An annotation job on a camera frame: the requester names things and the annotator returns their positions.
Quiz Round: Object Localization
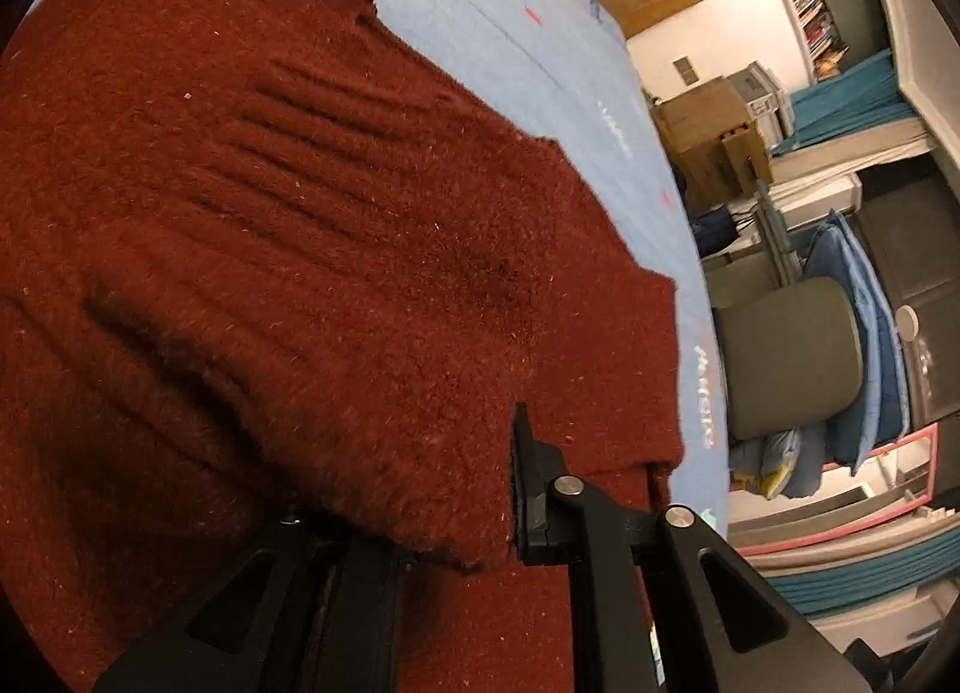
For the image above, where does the blue printed bed sheet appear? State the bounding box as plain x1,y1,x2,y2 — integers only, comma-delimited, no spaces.
195,0,732,536

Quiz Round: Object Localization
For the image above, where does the dark red knit sweater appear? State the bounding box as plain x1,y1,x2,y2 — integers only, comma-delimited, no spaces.
0,0,685,693

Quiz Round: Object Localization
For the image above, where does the stack of blue quilts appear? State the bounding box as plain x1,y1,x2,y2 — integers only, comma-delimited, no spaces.
731,213,912,500

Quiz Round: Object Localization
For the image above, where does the teal curtain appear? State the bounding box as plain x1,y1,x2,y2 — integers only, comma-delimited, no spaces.
776,52,920,155

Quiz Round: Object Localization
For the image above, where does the grey chair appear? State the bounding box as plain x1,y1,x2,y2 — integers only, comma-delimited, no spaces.
712,277,865,443

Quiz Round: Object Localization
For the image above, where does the pink framed mirror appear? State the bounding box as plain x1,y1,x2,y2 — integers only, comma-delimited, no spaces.
739,423,941,557

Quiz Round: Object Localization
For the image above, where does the teal cloth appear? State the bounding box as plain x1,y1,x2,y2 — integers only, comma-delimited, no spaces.
757,519,960,617

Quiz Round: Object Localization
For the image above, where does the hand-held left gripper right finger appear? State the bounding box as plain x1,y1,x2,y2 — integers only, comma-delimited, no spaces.
510,402,871,693

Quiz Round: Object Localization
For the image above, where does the dark blue bag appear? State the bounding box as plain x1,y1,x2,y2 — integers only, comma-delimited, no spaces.
688,207,734,260

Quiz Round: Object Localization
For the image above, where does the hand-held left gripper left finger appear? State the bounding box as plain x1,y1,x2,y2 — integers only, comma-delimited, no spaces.
94,513,407,693

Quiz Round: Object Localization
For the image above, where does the white printer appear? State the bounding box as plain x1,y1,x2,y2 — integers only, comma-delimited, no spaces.
726,61,794,139

